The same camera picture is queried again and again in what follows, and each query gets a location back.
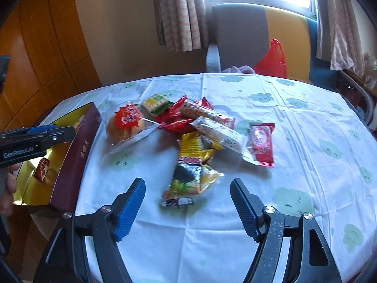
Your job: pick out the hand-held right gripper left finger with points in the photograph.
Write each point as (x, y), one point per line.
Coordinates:
(131, 209)

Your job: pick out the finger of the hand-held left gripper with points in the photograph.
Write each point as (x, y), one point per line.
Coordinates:
(41, 128)
(60, 135)

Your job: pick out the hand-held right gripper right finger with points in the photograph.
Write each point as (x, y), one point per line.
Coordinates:
(246, 209)

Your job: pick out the maroon gift box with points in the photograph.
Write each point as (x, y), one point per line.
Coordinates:
(73, 159)

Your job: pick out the small square red snack packet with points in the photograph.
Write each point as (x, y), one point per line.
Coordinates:
(41, 169)

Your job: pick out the bread packet with red label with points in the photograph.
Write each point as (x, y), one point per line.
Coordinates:
(126, 125)

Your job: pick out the red and white snack packet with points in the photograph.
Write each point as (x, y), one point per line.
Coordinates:
(260, 143)

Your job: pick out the white pastry packet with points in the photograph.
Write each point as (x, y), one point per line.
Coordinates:
(221, 134)

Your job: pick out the clear rice cracker bar packet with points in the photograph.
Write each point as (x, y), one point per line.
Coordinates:
(206, 113)

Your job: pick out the long red foil snack packet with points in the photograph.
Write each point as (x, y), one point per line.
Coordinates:
(176, 109)

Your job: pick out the small red foil snack packet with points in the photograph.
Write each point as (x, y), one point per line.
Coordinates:
(207, 103)

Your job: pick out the person's left hand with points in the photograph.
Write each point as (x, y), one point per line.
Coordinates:
(8, 182)

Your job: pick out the white cloud print tablecloth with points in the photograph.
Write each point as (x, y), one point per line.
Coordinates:
(294, 153)

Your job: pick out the wooden cabinet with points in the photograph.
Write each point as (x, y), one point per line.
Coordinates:
(44, 50)

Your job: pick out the pink cloth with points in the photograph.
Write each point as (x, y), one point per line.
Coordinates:
(238, 69)

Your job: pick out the red plastic bag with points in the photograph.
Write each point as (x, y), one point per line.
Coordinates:
(272, 60)

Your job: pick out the beige patterned curtain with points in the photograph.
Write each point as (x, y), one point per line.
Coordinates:
(338, 20)
(179, 11)

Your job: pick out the grey yellow blue armchair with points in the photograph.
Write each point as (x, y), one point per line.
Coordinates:
(241, 29)

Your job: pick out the metal rail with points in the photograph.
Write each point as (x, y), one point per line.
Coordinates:
(365, 100)

